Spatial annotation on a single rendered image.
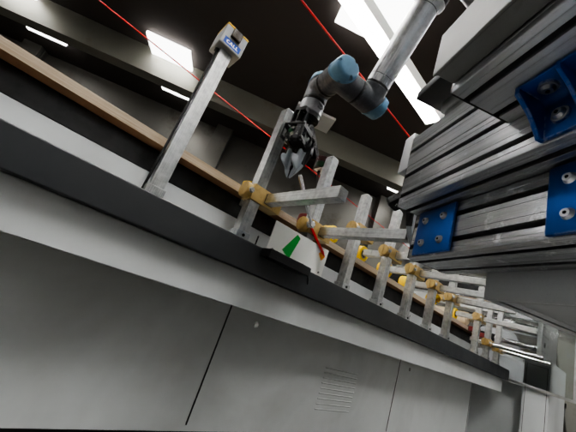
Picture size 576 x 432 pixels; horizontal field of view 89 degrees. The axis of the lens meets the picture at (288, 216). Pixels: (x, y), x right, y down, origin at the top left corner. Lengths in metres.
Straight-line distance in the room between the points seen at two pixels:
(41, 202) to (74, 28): 5.01
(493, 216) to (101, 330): 0.94
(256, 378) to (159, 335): 0.44
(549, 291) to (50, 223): 0.84
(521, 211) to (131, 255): 0.72
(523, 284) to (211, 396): 0.98
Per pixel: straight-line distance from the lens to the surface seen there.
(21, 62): 0.97
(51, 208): 0.75
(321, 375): 1.53
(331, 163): 1.11
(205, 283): 0.83
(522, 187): 0.48
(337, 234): 0.97
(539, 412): 3.24
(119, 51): 5.33
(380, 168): 5.01
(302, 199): 0.75
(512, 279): 0.56
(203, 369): 1.15
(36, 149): 0.72
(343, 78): 0.90
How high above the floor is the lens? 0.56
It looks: 17 degrees up
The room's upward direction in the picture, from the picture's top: 20 degrees clockwise
